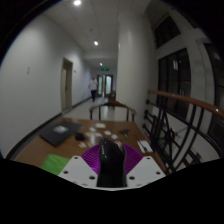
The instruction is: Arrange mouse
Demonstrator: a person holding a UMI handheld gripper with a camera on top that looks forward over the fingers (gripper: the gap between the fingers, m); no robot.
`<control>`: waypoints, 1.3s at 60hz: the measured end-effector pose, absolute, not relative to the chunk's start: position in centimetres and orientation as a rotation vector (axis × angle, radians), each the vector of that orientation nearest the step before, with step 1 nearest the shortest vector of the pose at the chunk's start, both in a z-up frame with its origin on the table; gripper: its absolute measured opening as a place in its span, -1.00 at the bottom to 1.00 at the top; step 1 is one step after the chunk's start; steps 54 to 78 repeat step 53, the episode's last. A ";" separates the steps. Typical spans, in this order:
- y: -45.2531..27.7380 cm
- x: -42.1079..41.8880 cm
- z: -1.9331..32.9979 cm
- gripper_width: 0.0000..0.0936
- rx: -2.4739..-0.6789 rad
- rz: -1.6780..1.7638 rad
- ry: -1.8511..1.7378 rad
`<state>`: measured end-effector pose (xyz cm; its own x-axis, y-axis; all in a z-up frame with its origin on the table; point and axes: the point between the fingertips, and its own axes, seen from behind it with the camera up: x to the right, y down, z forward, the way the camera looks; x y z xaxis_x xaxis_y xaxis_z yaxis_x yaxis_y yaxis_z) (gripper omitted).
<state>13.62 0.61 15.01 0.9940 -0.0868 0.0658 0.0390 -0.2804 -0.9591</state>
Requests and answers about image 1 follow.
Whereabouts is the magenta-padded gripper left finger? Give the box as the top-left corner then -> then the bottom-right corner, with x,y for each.
57,143 -> 103,188

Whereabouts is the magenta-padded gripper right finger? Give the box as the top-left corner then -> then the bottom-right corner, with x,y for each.
121,143 -> 167,188

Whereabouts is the black computer mouse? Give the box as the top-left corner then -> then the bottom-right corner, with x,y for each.
96,137 -> 128,188

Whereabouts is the green mouse pad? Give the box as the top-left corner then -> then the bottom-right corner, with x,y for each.
40,153 -> 72,176

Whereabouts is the white paper notepad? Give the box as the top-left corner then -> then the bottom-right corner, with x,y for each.
136,139 -> 154,154

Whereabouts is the small black object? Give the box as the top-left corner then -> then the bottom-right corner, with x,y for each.
74,132 -> 86,142

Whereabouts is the black laptop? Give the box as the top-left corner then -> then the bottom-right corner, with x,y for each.
37,120 -> 84,148

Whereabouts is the small white box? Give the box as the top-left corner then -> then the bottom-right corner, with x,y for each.
94,122 -> 107,130

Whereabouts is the wooden chair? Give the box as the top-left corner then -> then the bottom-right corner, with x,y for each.
88,100 -> 138,123

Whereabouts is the black railing with wooden handrail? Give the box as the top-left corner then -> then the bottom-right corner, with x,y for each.
143,89 -> 224,174

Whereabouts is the person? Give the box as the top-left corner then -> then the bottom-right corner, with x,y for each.
88,76 -> 99,102

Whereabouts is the white side door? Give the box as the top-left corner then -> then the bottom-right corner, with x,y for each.
60,57 -> 74,113

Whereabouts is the glass double door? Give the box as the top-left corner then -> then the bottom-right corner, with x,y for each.
96,74 -> 114,98

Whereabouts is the dark framed window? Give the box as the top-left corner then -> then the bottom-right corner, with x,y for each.
156,48 -> 193,121

